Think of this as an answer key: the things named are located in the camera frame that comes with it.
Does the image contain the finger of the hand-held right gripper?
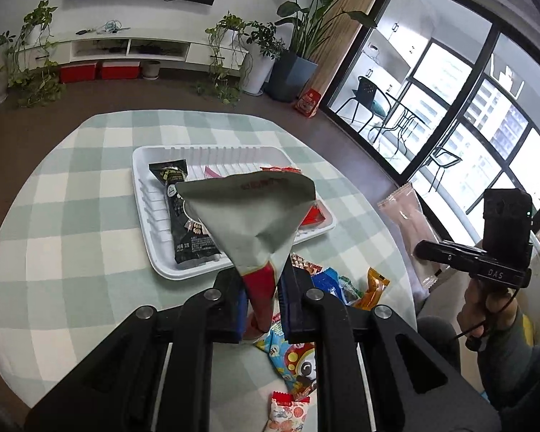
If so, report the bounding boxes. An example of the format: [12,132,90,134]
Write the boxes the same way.
[413,239,487,275]

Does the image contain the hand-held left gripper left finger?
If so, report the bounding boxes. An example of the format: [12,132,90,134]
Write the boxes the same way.
[24,267,248,432]

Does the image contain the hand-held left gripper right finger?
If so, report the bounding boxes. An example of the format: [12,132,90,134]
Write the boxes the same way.
[279,258,505,432]

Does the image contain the blue cookie packet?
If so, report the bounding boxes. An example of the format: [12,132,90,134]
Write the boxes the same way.
[312,267,348,301]

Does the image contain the small red candy packet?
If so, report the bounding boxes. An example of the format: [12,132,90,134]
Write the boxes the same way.
[290,253,323,276]

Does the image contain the pale pink long packet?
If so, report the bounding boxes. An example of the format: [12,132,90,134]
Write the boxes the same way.
[377,184,444,291]

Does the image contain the panda cartoon packet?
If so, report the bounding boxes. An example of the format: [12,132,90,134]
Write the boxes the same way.
[256,312,318,403]

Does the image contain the green bean packet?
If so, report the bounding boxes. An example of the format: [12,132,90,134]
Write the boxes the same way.
[339,278,361,307]

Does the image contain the orange bar packet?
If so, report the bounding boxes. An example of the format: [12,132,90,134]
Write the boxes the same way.
[352,267,391,311]

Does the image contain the black snack packet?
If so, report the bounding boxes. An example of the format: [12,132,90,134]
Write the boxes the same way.
[148,161,223,265]

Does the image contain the large red snack bag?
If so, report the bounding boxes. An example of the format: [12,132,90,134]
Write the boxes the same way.
[260,166,328,228]

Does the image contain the grey and red snack bag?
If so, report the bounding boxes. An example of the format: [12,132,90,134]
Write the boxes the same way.
[175,173,316,340]

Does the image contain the white red-topped candy packet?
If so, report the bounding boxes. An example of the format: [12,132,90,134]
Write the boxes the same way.
[267,391,309,432]

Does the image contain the white plastic tray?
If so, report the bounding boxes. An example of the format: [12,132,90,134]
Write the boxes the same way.
[132,144,337,281]

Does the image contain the pink cartoon packet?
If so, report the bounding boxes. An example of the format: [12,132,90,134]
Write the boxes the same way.
[204,165,237,180]

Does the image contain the person's right forearm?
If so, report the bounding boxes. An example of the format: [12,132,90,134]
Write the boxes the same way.
[472,310,540,415]

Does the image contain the person's right hand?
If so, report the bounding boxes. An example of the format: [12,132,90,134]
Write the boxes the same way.
[456,274,523,347]

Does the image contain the black balcony chair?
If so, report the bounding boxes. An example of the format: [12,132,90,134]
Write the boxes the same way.
[416,146,462,192]
[337,76,392,129]

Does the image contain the glass balcony table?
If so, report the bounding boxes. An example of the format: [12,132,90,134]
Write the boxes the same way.
[369,99,428,158]

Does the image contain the green checkered tablecloth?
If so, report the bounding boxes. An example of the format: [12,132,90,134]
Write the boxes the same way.
[0,109,418,432]

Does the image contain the red gift bag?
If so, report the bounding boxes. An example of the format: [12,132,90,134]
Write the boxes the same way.
[296,86,322,118]

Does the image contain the white balcony cabinets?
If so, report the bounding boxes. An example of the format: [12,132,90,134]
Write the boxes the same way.
[360,0,433,95]

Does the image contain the blue square planter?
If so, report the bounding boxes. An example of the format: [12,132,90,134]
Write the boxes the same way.
[265,49,319,103]

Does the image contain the tall white planter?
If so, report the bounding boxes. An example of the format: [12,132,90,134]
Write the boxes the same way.
[242,51,276,96]

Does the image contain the beige curtain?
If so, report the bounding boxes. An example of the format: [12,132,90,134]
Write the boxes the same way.
[315,0,392,100]

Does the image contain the white television cabinet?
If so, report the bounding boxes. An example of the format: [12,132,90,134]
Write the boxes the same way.
[22,36,248,73]

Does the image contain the bushy green plant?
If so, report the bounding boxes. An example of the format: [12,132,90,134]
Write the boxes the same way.
[245,22,285,61]

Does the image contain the bird of paradise plant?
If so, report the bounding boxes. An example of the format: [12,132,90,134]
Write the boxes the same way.
[272,0,379,59]

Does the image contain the trailing pothos plant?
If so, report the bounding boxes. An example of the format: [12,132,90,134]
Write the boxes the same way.
[6,1,66,109]
[193,11,253,106]

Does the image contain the black cable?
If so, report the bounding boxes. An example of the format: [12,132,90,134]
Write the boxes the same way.
[450,285,520,352]

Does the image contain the black sliding door frame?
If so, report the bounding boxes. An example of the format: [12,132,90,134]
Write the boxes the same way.
[319,0,540,235]

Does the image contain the blue cable bundle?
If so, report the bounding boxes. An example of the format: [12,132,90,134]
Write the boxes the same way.
[96,20,131,36]

